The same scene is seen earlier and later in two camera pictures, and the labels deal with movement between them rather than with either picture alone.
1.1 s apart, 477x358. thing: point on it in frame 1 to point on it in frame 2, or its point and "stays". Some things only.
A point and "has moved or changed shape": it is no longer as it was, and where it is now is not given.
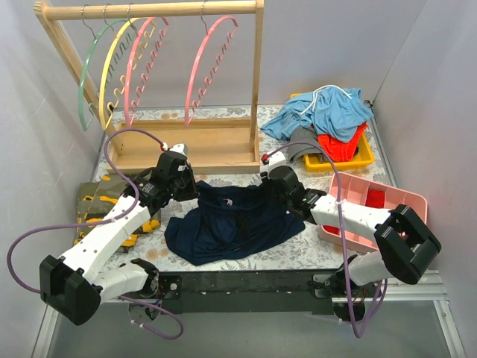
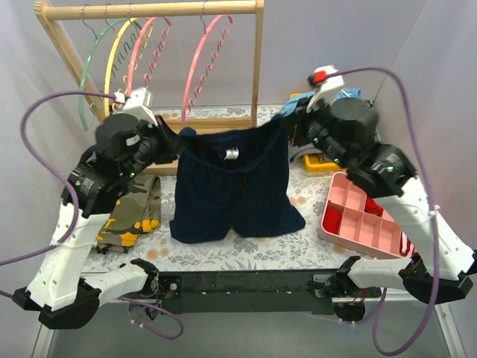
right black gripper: x=269 y=192 to x=297 y=121
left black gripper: x=190 y=185 to x=165 y=139
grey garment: x=302 y=134 stays
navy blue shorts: x=229 y=218 has moved or changed shape
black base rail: x=251 y=292 stays
